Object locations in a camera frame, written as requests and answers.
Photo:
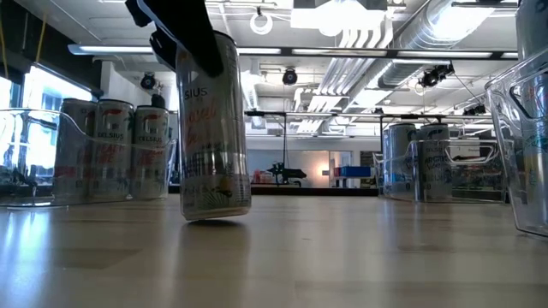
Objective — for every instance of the black frame background table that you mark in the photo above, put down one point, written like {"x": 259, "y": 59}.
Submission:
{"x": 406, "y": 116}
{"x": 284, "y": 141}

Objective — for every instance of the black background robot arm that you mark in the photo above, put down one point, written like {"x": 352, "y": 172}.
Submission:
{"x": 284, "y": 173}

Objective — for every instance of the large bright window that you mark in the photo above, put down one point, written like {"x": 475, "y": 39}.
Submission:
{"x": 47, "y": 90}

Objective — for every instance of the clear plastic bin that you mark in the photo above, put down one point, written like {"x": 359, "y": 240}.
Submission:
{"x": 501, "y": 128}
{"x": 25, "y": 162}
{"x": 479, "y": 179}

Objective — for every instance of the black track spotlight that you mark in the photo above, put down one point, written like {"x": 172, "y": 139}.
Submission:
{"x": 475, "y": 110}
{"x": 434, "y": 76}

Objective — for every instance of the long ceiling light strip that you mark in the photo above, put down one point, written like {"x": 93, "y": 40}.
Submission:
{"x": 342, "y": 51}
{"x": 257, "y": 50}
{"x": 509, "y": 55}
{"x": 111, "y": 49}
{"x": 445, "y": 54}

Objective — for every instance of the blue storage bins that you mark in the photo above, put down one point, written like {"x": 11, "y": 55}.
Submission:
{"x": 355, "y": 171}

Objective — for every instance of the silver ceiling duct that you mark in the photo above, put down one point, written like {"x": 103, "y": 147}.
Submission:
{"x": 428, "y": 34}

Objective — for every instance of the white ceiling lamp panel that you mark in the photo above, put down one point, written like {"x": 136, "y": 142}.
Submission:
{"x": 334, "y": 19}

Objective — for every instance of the dome security camera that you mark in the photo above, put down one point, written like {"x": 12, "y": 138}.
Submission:
{"x": 148, "y": 81}
{"x": 290, "y": 77}

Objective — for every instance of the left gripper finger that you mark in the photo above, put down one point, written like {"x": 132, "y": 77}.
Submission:
{"x": 164, "y": 51}
{"x": 188, "y": 25}

